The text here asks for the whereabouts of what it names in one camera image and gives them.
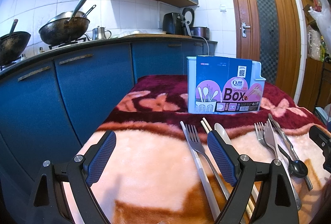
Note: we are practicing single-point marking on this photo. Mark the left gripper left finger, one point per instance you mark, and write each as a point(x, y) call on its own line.
point(48, 203)

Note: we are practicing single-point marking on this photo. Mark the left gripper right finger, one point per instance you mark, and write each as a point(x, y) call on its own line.
point(276, 201)

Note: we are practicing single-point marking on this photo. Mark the wooden chopstick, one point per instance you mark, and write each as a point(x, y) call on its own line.
point(204, 126)
point(254, 192)

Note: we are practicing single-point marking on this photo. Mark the black spoon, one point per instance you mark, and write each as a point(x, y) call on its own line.
point(296, 168)

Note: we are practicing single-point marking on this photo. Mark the silver table knife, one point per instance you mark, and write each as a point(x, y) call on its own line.
point(271, 141)

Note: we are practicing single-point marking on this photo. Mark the silver fork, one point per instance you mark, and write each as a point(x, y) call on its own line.
point(260, 132)
point(196, 144)

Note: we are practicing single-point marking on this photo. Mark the white spoon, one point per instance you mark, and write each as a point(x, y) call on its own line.
point(219, 128)

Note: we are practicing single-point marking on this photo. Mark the blue base cabinets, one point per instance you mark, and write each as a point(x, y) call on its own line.
point(53, 102)

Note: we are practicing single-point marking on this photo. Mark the red floral blanket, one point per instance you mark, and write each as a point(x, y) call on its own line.
point(151, 176)

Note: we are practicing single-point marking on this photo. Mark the blue utensil organizer box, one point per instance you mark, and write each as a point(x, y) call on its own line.
point(221, 85)

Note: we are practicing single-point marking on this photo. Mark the white plastic bag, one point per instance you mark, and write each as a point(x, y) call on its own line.
point(324, 22)

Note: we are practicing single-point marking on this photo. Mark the wooden door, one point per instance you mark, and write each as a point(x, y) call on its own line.
point(268, 31)

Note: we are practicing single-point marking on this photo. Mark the small black wok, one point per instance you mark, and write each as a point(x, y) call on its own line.
point(13, 44)

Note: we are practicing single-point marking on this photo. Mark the gas stove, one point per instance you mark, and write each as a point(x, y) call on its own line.
point(83, 39)

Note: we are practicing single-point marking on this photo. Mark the large black wok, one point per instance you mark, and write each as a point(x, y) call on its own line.
point(65, 27)

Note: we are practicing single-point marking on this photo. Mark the steel kettle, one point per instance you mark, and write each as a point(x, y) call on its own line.
point(100, 33)

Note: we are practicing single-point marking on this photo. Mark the rice cooker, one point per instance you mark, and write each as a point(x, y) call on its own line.
point(200, 30)

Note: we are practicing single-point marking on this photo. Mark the black air fryer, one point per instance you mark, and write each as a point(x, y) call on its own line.
point(175, 23)

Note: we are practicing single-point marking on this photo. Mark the wooden cutting board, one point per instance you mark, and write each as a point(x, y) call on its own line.
point(157, 35)

